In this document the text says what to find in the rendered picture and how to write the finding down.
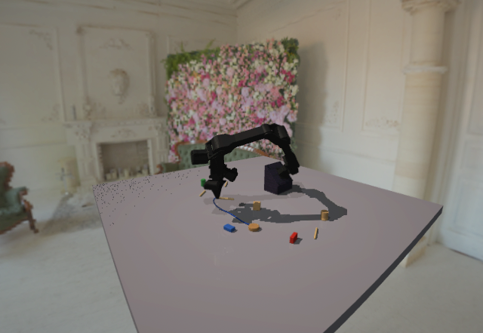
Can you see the small blue block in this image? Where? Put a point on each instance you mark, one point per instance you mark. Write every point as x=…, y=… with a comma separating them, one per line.
x=229, y=228

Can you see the round wooden button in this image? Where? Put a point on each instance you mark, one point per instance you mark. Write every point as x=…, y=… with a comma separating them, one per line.
x=253, y=227

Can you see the tan wooden cylinder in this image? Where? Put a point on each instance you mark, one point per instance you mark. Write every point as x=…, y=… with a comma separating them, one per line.
x=324, y=215

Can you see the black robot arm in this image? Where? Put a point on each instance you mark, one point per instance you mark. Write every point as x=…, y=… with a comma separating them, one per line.
x=225, y=143

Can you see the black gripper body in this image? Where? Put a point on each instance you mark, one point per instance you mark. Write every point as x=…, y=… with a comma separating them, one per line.
x=215, y=183

